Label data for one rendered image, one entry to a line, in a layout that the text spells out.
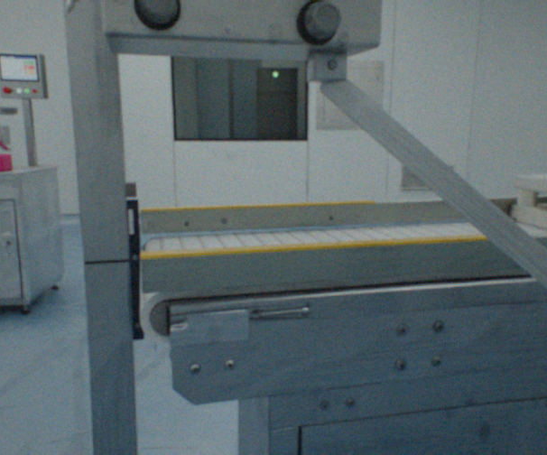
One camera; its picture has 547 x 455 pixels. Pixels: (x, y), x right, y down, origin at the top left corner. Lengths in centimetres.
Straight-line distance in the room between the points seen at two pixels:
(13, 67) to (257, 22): 305
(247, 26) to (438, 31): 562
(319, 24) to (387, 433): 45
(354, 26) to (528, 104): 592
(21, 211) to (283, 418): 259
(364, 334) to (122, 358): 39
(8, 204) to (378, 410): 264
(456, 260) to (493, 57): 569
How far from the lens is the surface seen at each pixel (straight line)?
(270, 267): 49
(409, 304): 56
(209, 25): 44
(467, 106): 610
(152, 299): 50
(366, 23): 48
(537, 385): 74
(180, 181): 571
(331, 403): 61
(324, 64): 50
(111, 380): 83
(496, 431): 74
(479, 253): 58
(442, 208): 87
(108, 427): 86
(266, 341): 52
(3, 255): 315
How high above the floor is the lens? 100
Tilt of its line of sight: 11 degrees down
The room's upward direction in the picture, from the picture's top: straight up
